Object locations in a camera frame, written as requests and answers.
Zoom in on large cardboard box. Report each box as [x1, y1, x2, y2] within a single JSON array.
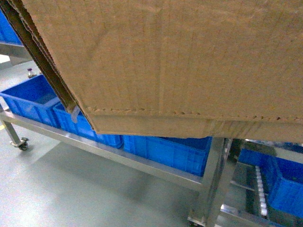
[[0, 0, 303, 143]]

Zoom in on stainless steel shelf cart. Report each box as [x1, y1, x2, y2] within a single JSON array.
[[0, 108, 235, 227]]

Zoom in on blue bin lower shelf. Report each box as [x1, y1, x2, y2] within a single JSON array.
[[0, 74, 61, 128]]

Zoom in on blue bin shelf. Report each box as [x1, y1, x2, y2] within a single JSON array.
[[0, 74, 61, 128], [0, 11, 23, 46]]

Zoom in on blue bin upper shelf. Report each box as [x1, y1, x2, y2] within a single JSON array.
[[0, 11, 23, 46]]

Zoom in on blue bin lower near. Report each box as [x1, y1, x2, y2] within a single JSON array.
[[53, 104, 123, 148]]

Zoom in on blue bin on rollers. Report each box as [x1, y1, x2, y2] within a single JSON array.
[[239, 142, 303, 218]]

